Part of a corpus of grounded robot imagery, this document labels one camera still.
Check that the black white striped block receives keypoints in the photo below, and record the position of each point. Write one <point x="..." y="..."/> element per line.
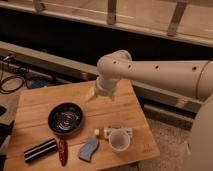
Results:
<point x="40" y="150"/>

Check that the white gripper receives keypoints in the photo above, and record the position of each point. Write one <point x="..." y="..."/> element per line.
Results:
<point x="104" y="86"/>

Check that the blue object on floor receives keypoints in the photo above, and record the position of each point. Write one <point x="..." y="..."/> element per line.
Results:
<point x="38" y="83"/>

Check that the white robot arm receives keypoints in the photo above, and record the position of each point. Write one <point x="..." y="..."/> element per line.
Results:
<point x="193" y="79"/>

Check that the blue sponge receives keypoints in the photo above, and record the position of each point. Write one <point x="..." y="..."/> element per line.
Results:
<point x="88" y="149"/>

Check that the red brown pocket knife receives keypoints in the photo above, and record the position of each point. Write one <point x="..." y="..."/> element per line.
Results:
<point x="63" y="152"/>

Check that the black object at left edge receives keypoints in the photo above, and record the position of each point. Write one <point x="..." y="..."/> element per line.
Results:
<point x="6" y="125"/>

